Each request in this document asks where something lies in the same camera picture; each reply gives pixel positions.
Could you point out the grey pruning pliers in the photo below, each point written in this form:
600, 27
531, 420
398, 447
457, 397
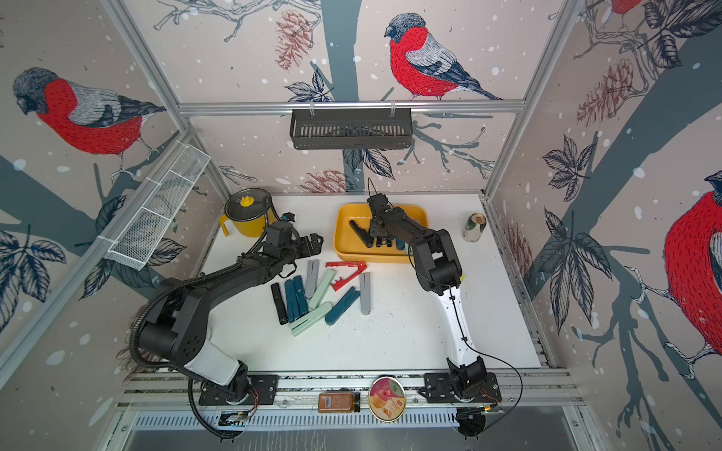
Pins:
312, 271
366, 293

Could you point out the yellow plastic storage box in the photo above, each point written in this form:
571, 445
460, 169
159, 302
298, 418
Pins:
349, 247

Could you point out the black hanging wall basket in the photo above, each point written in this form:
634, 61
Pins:
352, 129

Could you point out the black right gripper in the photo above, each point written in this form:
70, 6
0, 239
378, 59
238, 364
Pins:
373, 226

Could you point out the red pruning pliers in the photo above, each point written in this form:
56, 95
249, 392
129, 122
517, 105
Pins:
353, 268

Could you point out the dark teal angled pruning pliers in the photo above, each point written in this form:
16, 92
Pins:
345, 302

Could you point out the light green upper pruning pliers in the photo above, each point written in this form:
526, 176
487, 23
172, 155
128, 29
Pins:
322, 288

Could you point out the green white small bottle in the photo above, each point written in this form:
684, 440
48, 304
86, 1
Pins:
475, 225

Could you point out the round pink tin lid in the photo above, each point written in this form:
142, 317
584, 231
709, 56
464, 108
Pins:
387, 399

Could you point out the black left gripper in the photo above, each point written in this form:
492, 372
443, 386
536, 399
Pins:
316, 247

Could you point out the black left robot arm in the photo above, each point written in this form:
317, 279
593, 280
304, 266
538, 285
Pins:
173, 330

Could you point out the yellow electric cooking pot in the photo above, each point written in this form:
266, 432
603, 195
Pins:
250, 211

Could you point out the white wire mesh shelf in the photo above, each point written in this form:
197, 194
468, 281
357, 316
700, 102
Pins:
151, 219

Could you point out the black pruning pliers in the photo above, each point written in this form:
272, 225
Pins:
279, 304
381, 241
362, 234

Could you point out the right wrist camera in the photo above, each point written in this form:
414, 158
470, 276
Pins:
378, 203

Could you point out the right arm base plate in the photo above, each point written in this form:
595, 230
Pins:
440, 387

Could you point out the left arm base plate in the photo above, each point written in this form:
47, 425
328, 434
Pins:
253, 389

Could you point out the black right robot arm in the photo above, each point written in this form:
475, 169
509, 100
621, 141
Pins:
439, 271

